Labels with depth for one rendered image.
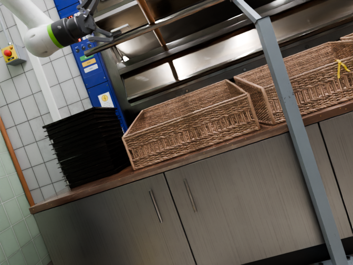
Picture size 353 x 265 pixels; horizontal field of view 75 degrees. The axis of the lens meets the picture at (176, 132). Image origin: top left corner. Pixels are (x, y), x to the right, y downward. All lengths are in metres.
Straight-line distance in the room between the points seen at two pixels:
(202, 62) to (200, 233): 0.95
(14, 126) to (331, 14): 2.07
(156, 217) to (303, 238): 0.57
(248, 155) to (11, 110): 1.55
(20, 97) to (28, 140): 0.29
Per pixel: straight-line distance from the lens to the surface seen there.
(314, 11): 1.67
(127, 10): 1.46
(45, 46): 1.05
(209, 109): 0.93
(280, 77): 0.87
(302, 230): 1.06
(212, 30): 1.50
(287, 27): 1.58
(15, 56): 1.80
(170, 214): 0.98
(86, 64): 1.59
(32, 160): 1.85
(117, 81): 1.53
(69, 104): 1.66
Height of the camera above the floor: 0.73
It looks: 3 degrees down
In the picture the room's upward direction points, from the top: 19 degrees counter-clockwise
